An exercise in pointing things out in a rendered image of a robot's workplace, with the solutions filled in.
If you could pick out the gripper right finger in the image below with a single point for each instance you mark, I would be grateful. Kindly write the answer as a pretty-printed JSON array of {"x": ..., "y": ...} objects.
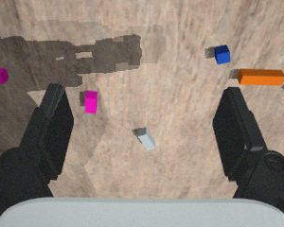
[{"x": 258, "y": 172}]

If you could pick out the grey rod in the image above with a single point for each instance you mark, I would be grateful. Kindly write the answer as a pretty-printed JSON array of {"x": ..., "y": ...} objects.
[{"x": 146, "y": 138}]

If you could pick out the small blue block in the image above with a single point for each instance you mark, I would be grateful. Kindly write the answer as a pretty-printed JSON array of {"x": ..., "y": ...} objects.
[{"x": 222, "y": 54}]

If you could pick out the orange rod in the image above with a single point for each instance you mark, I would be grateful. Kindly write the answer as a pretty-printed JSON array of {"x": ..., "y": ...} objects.
[{"x": 260, "y": 77}]

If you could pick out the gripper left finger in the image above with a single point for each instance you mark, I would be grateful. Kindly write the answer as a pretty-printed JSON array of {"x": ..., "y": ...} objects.
[{"x": 25, "y": 172}]

